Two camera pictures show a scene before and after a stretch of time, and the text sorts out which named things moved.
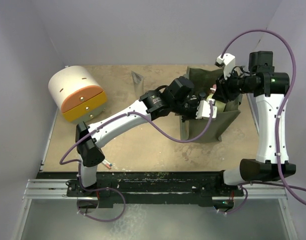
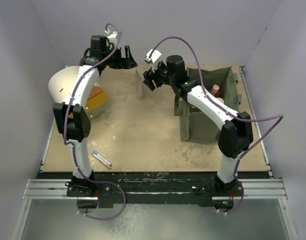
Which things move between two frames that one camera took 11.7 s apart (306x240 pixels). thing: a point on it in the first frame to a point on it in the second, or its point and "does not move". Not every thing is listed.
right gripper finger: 221,93 to 148,80
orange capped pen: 107,164 does not move
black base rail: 175,187 does not move
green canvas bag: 203,80 does not move
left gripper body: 186,109 to 112,61
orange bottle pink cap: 213,89 does not move
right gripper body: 234,84 to 159,76
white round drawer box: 78,93 does not move
